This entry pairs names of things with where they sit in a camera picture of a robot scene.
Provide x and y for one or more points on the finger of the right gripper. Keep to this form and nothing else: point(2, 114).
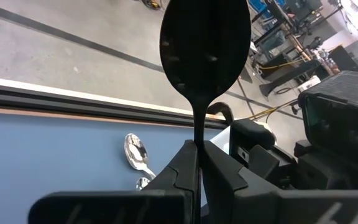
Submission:
point(272, 168)
point(250, 135)

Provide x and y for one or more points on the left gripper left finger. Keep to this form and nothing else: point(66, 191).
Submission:
point(135, 207)

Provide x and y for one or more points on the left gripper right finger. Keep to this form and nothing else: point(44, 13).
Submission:
point(259, 207)

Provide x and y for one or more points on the black metal spoon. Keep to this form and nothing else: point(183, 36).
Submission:
point(204, 46)

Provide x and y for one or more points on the black table clamp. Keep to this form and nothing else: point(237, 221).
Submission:
point(221, 107)

